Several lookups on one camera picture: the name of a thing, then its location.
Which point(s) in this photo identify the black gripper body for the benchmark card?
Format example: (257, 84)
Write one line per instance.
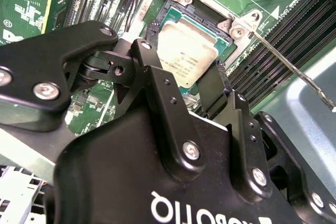
(118, 169)

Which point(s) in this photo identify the thin metal locking lever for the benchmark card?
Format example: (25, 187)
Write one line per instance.
(323, 96)

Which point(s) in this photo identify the silver square CPU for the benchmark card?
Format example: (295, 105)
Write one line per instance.
(183, 48)

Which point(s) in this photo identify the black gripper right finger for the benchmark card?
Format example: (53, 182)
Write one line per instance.
(249, 142)

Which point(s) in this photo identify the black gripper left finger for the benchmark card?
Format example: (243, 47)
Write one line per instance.
(39, 58)

